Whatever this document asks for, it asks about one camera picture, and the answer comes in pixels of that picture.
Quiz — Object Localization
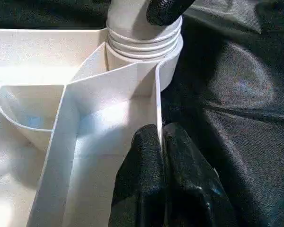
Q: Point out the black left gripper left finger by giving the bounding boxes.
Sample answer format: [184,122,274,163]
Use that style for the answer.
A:
[108,124,165,227]

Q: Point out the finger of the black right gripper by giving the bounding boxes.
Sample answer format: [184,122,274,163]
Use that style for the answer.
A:
[146,0,197,27]

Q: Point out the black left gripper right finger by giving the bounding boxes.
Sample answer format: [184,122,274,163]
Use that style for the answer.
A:
[162,122,238,227]

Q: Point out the white plastic table leg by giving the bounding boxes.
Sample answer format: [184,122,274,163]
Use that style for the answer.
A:
[106,0,184,60]

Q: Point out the white plastic table top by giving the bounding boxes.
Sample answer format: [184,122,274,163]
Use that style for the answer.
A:
[0,27,184,227]

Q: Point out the black mat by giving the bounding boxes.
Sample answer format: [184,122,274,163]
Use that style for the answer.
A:
[0,0,284,227]

